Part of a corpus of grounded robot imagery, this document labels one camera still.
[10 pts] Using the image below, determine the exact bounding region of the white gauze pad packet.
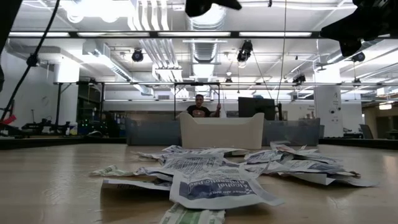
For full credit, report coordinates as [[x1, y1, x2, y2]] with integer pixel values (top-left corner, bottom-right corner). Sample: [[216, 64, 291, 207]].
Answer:
[[239, 161, 273, 179]]

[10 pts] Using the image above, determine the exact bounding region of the person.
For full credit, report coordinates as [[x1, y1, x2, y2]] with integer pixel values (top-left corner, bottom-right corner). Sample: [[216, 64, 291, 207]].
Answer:
[[177, 94, 222, 118]]

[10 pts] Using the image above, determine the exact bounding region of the green print packet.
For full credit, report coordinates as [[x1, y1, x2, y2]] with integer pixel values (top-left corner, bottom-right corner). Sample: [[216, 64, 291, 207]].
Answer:
[[90, 164, 135, 177], [160, 203, 226, 224]]

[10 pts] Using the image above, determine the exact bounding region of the red handled clamp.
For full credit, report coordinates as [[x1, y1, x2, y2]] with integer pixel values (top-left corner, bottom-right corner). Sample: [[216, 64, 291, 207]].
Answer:
[[0, 114, 17, 126]]

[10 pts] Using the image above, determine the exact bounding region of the silver ribbed air duct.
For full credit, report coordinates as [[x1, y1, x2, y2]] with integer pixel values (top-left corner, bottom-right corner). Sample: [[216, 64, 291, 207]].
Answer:
[[186, 9, 228, 63]]

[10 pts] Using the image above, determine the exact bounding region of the dark equipment rack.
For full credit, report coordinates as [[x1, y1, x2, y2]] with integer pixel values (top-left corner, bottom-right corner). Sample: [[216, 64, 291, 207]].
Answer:
[[77, 83, 105, 136]]

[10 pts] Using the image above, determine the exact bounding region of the grey translucent plastic bin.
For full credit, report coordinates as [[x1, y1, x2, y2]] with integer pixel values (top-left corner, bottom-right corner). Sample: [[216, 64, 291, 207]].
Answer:
[[262, 118, 321, 146], [126, 118, 183, 146]]

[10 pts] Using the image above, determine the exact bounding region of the black overhead frame bar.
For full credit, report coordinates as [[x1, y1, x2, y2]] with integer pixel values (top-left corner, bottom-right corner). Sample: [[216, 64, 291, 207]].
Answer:
[[7, 30, 323, 39]]

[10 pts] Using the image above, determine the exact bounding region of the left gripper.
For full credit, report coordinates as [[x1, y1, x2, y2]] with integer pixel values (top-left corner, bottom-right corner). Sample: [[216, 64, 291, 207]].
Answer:
[[185, 0, 243, 18]]

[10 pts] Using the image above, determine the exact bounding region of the black monitor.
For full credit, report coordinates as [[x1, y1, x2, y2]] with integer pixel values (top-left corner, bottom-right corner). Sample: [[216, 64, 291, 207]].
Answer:
[[238, 96, 277, 121]]

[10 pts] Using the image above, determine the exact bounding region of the white round pillar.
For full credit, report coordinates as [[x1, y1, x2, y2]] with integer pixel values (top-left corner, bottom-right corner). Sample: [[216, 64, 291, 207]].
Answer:
[[313, 85, 345, 138]]

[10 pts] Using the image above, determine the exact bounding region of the dark chair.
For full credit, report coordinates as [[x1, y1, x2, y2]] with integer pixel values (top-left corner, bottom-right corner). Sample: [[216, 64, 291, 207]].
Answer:
[[359, 124, 374, 140]]

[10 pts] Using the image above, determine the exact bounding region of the white plastic bin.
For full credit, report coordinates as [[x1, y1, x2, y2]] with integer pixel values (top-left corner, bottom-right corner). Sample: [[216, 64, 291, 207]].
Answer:
[[179, 112, 265, 150]]

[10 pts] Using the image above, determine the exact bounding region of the black rig frame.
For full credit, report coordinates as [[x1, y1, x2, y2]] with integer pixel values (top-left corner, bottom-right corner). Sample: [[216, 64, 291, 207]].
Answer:
[[54, 81, 221, 131]]

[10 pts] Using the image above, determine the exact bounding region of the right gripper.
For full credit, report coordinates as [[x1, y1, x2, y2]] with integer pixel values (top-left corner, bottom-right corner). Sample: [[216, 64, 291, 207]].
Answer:
[[320, 11, 398, 57]]

